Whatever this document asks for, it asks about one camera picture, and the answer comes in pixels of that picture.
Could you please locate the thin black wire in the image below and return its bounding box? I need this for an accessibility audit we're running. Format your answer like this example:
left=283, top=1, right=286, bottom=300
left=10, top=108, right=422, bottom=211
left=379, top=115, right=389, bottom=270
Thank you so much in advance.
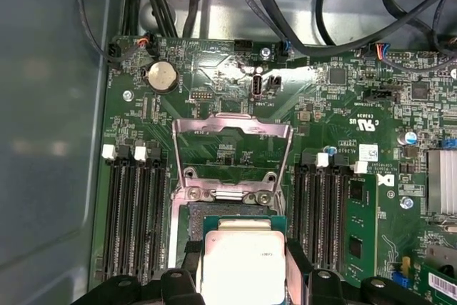
left=76, top=0, right=124, bottom=65

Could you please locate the black open PC case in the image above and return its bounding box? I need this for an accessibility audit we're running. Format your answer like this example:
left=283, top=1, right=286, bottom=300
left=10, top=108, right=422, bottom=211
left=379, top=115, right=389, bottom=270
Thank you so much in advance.
left=0, top=0, right=457, bottom=305

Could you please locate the RAM slot with black clips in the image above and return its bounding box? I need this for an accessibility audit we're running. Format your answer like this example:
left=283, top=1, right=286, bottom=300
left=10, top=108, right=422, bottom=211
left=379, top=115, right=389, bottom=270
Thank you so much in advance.
left=146, top=140, right=169, bottom=277
left=293, top=151, right=312, bottom=270
left=113, top=144, right=136, bottom=281

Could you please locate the green motherboard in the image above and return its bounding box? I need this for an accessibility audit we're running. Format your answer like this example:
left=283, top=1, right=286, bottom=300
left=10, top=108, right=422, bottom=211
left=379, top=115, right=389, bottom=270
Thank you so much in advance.
left=89, top=35, right=457, bottom=305

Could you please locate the internal USB port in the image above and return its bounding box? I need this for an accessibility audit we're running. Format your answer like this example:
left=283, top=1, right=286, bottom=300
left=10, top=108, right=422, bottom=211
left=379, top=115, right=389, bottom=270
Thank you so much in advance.
left=251, top=73, right=264, bottom=101

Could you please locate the silver chipset heatsink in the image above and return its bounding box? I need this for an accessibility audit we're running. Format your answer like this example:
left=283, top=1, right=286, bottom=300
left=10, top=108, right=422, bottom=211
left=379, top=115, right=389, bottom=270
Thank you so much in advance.
left=426, top=148, right=457, bottom=215

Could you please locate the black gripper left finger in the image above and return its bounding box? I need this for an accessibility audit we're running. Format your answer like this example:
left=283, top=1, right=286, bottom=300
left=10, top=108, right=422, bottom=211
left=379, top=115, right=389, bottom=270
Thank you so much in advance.
left=71, top=240, right=206, bottom=305

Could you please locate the CPU socket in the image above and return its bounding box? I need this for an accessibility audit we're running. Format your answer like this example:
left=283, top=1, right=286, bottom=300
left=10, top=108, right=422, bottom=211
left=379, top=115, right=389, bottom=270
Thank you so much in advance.
left=166, top=185, right=294, bottom=274

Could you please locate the black cable with plug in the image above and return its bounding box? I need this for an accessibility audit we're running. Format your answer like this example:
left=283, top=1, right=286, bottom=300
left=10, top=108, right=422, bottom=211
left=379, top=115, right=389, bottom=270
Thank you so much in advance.
left=313, top=0, right=340, bottom=47

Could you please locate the black cable with zip tie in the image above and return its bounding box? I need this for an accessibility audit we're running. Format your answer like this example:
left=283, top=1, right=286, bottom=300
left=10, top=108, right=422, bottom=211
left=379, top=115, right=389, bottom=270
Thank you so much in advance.
left=184, top=0, right=215, bottom=40

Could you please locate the long black cable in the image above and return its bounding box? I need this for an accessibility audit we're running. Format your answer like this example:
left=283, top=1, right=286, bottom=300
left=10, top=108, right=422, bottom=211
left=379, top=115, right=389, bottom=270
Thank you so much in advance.
left=292, top=0, right=457, bottom=58

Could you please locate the RAM slot with white clips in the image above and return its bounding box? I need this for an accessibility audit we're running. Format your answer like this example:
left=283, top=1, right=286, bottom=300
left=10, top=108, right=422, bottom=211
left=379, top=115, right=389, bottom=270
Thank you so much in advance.
left=96, top=143, right=121, bottom=283
left=309, top=151, right=330, bottom=272
left=342, top=160, right=379, bottom=281
left=130, top=144, right=153, bottom=281

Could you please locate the silver-topped CPU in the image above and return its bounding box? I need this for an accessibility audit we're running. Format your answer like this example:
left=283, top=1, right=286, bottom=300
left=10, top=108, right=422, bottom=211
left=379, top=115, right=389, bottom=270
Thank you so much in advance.
left=196, top=214, right=289, bottom=305

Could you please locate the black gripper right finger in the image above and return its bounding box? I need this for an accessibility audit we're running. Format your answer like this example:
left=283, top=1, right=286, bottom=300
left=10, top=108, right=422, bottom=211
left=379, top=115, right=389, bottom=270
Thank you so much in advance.
left=285, top=238, right=433, bottom=305

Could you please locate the flat black ribbon cable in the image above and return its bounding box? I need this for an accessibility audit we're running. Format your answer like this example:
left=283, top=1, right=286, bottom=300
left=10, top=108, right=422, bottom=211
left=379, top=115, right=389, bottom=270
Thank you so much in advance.
left=237, top=0, right=297, bottom=65

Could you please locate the thick black cable bundle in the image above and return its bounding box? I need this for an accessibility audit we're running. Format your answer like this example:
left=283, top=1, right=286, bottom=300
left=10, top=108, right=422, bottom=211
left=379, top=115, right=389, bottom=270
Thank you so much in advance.
left=123, top=0, right=179, bottom=40

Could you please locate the green RAM stick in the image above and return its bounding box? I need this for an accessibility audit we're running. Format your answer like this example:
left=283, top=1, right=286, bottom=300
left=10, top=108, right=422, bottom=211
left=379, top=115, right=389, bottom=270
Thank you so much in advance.
left=343, top=174, right=378, bottom=279

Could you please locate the silver coin battery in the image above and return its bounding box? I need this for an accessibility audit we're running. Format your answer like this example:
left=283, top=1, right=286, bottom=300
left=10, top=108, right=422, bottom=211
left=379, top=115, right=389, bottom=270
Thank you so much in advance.
left=147, top=60, right=179, bottom=93

